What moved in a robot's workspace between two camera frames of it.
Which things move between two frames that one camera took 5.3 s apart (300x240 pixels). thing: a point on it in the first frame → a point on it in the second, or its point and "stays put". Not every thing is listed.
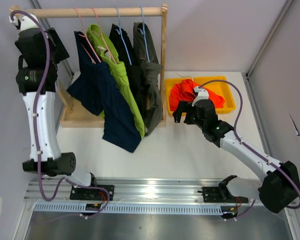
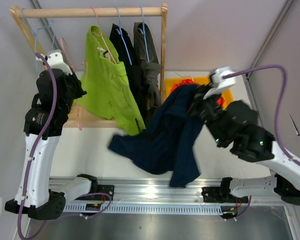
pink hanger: [85, 36] → [76, 69]
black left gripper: [60, 51] → [72, 78]
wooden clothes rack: [74, 116] stays put
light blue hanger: [143, 33] stays put
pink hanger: [100, 33] stays put
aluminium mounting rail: [134, 191] stays put
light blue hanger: [120, 33] stays put
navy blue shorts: [95, 90] → [168, 146]
